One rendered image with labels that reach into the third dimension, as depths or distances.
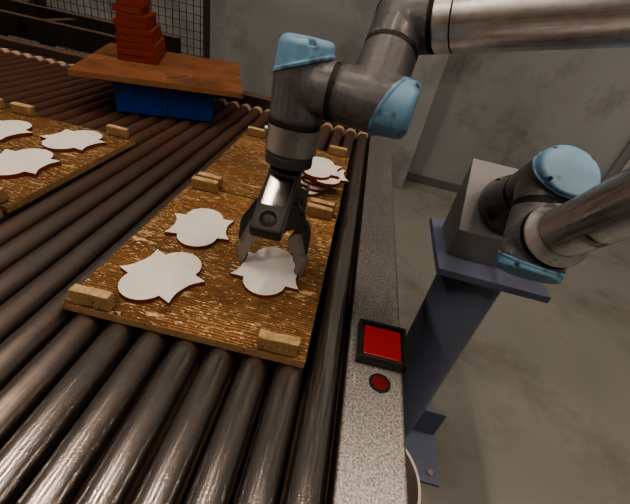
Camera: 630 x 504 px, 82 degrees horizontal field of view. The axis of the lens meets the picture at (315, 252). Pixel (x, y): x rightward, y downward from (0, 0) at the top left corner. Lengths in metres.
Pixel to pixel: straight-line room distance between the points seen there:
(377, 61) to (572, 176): 0.46
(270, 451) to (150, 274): 0.32
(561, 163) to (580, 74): 3.06
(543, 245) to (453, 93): 2.99
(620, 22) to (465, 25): 0.15
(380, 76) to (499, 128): 3.31
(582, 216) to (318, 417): 0.45
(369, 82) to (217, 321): 0.38
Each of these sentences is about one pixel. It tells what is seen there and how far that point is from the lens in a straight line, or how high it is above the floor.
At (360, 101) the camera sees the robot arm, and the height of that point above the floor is 1.25.
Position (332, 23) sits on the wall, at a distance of 3.59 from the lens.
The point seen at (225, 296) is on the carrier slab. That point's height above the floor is 0.94.
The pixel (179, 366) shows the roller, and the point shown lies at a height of 0.92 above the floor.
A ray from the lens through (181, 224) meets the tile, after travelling 0.74.
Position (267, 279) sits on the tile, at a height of 0.94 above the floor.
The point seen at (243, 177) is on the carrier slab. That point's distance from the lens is 0.95.
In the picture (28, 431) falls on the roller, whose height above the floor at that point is 0.92.
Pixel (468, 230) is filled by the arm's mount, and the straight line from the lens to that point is 0.95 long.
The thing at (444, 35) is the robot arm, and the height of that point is 1.33.
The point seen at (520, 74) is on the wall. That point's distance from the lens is 3.72.
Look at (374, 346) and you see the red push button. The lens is 0.57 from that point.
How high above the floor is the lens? 1.34
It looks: 35 degrees down
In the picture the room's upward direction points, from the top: 13 degrees clockwise
